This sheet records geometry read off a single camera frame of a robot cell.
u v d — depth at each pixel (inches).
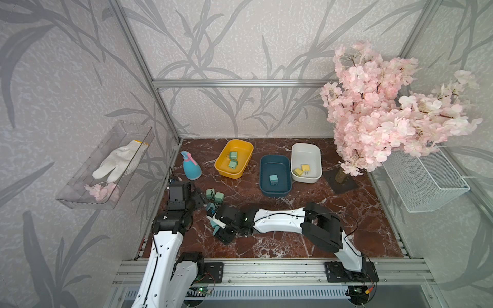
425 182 23.2
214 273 29.0
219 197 36.3
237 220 25.4
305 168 41.3
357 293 28.3
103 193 23.1
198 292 27.9
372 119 20.6
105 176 25.0
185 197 22.6
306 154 42.4
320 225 21.2
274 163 43.4
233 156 42.8
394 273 29.7
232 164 41.4
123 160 26.9
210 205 36.1
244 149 44.1
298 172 39.9
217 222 26.8
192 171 39.0
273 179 39.0
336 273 28.6
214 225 32.8
